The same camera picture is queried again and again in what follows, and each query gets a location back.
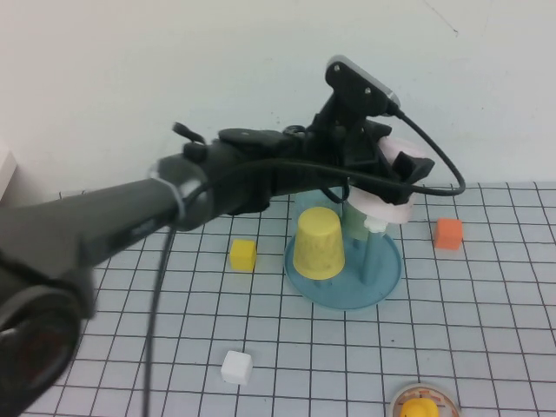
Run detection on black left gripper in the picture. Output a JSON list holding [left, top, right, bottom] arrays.
[[303, 97, 435, 205]]

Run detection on yellow cube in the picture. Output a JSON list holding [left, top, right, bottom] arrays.
[[229, 238, 258, 273]]

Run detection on green plastic cup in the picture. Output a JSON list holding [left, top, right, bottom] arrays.
[[345, 203, 369, 241]]

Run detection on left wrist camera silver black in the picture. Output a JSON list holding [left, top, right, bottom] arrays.
[[325, 55, 401, 118]]

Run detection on orange cube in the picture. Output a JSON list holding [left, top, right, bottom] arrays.
[[433, 217, 464, 251]]

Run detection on blue cup stand with pegs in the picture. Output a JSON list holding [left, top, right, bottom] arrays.
[[284, 216, 403, 312]]

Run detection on yellow rubber duck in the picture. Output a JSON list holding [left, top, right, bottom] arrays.
[[399, 397, 440, 417]]

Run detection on black left camera cable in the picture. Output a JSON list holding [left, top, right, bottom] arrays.
[[142, 110, 467, 417]]

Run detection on white cube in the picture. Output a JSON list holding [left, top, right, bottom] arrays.
[[221, 349, 254, 385]]

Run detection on pink plastic cup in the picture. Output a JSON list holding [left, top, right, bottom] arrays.
[[347, 136, 429, 225]]

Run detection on grey checked tablecloth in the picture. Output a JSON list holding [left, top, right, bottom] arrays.
[[0, 180, 556, 417]]

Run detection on light blue plastic cup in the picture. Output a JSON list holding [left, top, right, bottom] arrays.
[[296, 187, 348, 227]]

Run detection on yellow plastic cup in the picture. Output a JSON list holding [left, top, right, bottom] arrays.
[[293, 207, 347, 281]]

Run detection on white cabinet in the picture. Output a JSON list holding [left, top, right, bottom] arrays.
[[0, 149, 21, 205]]

